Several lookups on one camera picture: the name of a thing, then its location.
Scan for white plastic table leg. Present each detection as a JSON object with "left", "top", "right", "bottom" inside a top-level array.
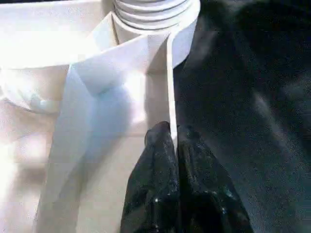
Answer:
[{"left": 111, "top": 0, "right": 201, "bottom": 32}]

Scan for white plastic table top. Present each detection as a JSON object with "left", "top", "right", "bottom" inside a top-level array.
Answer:
[{"left": 0, "top": 0, "right": 202, "bottom": 233}]

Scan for black mat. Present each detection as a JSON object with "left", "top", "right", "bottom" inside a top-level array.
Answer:
[{"left": 173, "top": 0, "right": 311, "bottom": 233}]

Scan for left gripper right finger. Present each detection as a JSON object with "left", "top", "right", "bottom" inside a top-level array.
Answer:
[{"left": 176, "top": 125, "right": 251, "bottom": 233}]

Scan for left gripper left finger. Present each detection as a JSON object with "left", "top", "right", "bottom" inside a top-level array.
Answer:
[{"left": 120, "top": 120, "right": 182, "bottom": 233}]

